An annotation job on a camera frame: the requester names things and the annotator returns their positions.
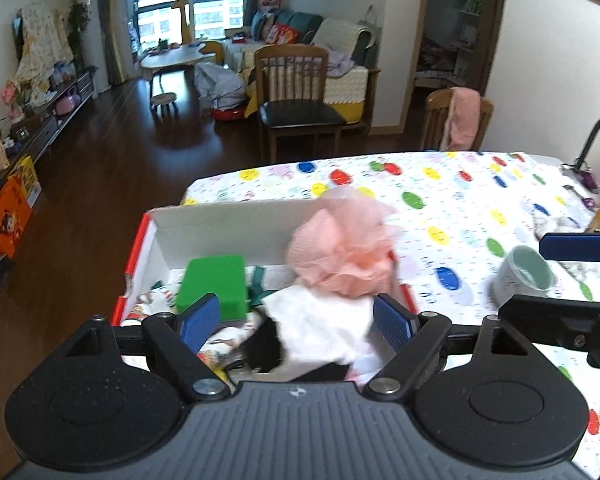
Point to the orange gift bag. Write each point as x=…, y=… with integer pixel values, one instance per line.
x=17, y=199

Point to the pink mesh bath pouf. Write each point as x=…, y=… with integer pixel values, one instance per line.
x=345, y=244

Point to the round white coffee table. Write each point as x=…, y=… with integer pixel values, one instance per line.
x=182, y=56

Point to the green sponge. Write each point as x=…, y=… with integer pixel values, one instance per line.
x=222, y=276

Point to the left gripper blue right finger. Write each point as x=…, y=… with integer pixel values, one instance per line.
x=417, y=342

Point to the wooden chair black seat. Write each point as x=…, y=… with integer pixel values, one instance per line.
x=290, y=91

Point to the floral dress on stand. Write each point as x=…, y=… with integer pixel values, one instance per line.
x=45, y=45

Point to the black face mask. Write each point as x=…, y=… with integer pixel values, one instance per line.
x=263, y=352

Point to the pale green ceramic cup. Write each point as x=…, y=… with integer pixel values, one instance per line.
x=523, y=272

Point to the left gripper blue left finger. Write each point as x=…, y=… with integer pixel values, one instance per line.
x=172, y=342

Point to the wooden chair at table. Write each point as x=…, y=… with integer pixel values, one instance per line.
x=436, y=111

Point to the low tv console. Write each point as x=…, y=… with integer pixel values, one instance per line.
x=33, y=135

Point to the grey laundry bundle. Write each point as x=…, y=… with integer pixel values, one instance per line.
x=219, y=87

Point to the small wooden stool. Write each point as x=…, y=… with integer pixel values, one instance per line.
x=163, y=103

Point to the floral fabric pouch green ribbon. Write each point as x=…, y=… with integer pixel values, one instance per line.
x=222, y=350

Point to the red cardboard box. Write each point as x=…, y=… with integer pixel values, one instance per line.
x=168, y=238

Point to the pink towel on chair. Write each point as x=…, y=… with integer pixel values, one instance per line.
x=462, y=124

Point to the white cloth rag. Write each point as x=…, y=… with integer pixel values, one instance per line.
x=318, y=328

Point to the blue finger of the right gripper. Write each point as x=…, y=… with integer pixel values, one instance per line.
x=574, y=247

